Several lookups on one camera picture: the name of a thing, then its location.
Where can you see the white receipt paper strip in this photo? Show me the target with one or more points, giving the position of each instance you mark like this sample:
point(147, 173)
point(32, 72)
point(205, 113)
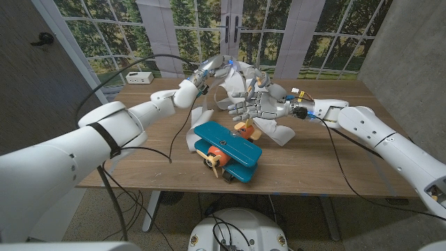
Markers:
point(233, 87)

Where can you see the teal orange toy plane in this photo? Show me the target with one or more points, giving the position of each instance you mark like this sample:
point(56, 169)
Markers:
point(230, 144)

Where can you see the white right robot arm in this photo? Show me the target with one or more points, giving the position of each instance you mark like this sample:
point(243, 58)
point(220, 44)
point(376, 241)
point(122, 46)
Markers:
point(383, 139)

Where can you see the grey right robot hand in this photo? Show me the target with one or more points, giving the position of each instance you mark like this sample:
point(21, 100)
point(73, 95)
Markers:
point(265, 104)

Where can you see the white power strip box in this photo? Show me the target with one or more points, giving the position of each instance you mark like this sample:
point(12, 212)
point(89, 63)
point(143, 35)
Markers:
point(139, 77)

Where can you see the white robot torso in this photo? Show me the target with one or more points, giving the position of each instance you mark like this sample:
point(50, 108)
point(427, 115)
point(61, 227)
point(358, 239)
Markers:
point(240, 226)

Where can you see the black round floor object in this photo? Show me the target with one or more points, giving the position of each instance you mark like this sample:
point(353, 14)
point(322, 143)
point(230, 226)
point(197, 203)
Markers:
point(171, 197)

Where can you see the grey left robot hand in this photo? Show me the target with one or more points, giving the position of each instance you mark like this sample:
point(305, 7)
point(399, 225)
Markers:
point(212, 69)

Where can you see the white table leg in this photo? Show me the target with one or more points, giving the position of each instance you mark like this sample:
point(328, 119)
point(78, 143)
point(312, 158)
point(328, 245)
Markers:
point(329, 219)
point(151, 212)

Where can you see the printed forest window backdrop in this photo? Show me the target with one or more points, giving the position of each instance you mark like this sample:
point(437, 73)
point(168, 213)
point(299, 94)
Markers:
point(278, 45)

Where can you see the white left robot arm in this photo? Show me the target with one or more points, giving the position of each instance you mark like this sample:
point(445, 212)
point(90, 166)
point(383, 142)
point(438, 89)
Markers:
point(87, 139)

